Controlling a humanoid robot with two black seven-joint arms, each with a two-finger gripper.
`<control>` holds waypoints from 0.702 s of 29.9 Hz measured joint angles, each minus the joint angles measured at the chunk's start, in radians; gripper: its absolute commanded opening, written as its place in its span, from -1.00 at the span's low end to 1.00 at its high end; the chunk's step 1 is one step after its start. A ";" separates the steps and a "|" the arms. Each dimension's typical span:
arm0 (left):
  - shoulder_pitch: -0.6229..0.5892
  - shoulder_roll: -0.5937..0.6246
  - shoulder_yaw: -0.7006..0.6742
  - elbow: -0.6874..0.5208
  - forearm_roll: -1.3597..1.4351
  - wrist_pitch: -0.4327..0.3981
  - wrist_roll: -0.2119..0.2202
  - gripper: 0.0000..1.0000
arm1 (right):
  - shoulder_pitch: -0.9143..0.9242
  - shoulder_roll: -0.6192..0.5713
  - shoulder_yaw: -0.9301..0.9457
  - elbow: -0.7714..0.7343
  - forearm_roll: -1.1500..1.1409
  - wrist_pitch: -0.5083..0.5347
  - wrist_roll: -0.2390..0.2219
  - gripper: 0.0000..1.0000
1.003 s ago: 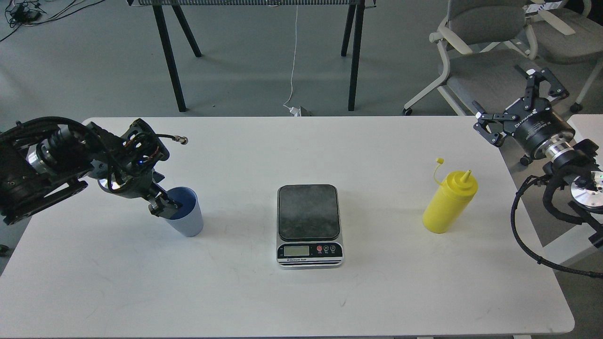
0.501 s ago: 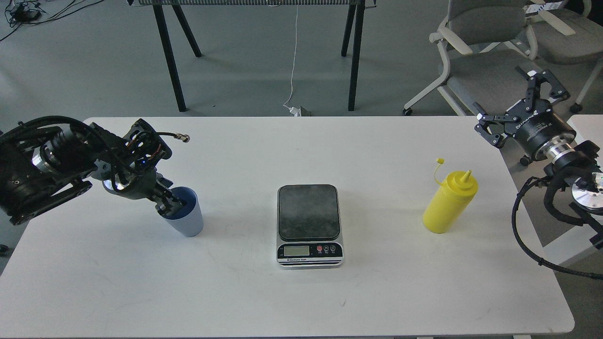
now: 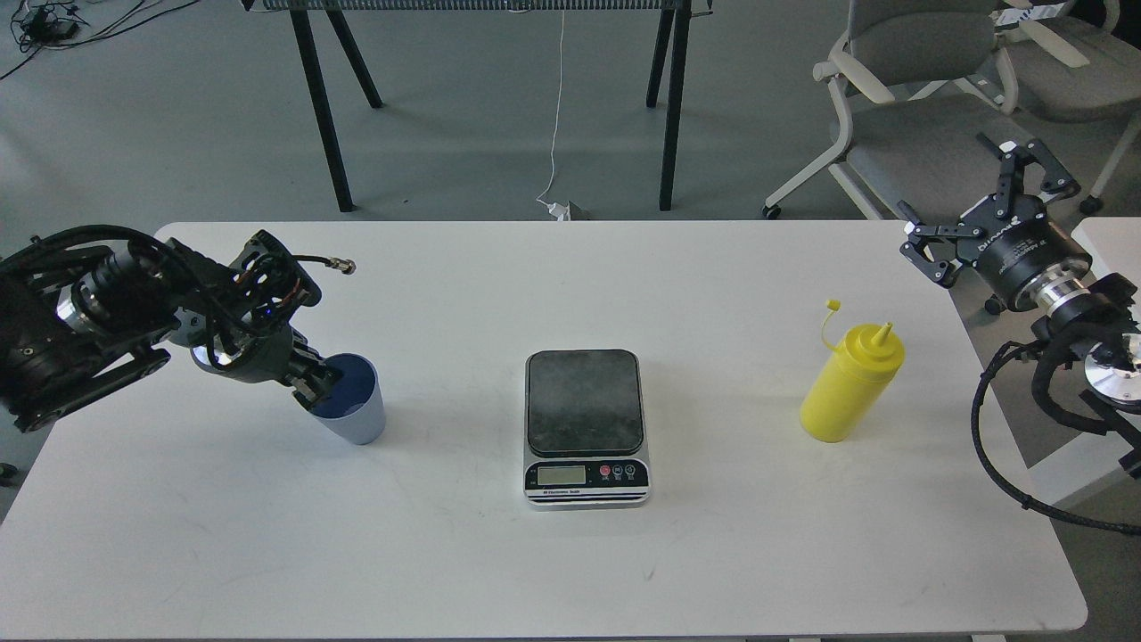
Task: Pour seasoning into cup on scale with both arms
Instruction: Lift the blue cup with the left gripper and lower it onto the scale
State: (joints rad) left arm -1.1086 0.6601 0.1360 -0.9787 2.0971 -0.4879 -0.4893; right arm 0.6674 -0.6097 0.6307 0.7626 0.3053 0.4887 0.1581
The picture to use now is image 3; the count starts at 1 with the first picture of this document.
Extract black cable bundle on floor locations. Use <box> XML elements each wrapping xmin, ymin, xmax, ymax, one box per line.
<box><xmin>0</xmin><ymin>0</ymin><xmax>201</xmax><ymax>81</ymax></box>

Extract white hanging cable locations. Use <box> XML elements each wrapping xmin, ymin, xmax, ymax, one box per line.
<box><xmin>535</xmin><ymin>9</ymin><xmax>571</xmax><ymax>220</ymax></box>

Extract grey office chair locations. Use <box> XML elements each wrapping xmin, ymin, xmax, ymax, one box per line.
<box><xmin>762</xmin><ymin>1</ymin><xmax>1036</xmax><ymax>225</ymax></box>
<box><xmin>994</xmin><ymin>1</ymin><xmax>1140</xmax><ymax>216</ymax></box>

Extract yellow squeeze bottle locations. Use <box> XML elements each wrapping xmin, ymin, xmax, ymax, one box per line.
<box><xmin>799</xmin><ymin>298</ymin><xmax>906</xmax><ymax>442</ymax></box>

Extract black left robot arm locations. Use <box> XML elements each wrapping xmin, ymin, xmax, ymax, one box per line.
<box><xmin>1</xmin><ymin>225</ymin><xmax>348</xmax><ymax>433</ymax></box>

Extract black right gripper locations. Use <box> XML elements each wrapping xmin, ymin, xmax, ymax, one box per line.
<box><xmin>897</xmin><ymin>133</ymin><xmax>1094</xmax><ymax>314</ymax></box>

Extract blue plastic cup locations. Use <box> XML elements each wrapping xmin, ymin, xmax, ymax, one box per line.
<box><xmin>308</xmin><ymin>353</ymin><xmax>386</xmax><ymax>446</ymax></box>

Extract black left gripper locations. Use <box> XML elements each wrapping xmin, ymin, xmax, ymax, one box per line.
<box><xmin>189</xmin><ymin>230</ymin><xmax>345</xmax><ymax>412</ymax></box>

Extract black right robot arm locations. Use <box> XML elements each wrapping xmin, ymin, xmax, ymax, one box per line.
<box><xmin>898</xmin><ymin>135</ymin><xmax>1140</xmax><ymax>537</ymax></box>

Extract black metal table frame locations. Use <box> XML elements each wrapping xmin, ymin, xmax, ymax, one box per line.
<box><xmin>242</xmin><ymin>1</ymin><xmax>699</xmax><ymax>214</ymax></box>

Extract digital kitchen scale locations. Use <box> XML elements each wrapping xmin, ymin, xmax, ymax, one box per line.
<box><xmin>521</xmin><ymin>349</ymin><xmax>652</xmax><ymax>509</ymax></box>

